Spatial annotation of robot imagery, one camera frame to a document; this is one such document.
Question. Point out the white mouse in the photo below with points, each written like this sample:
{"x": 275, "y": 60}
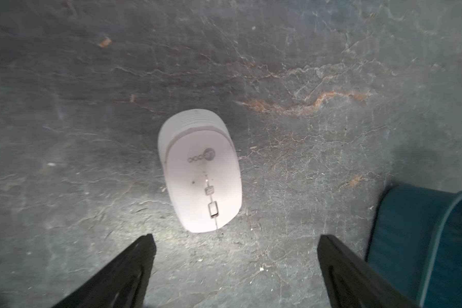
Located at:
{"x": 201, "y": 170}

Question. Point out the teal storage box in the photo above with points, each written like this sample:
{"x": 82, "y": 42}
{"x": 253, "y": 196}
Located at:
{"x": 416, "y": 244}

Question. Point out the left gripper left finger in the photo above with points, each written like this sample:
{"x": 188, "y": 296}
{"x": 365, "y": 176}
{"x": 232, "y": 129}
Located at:
{"x": 121, "y": 283}

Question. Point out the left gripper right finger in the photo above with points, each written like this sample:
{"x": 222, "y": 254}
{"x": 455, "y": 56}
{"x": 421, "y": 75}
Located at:
{"x": 351, "y": 282}

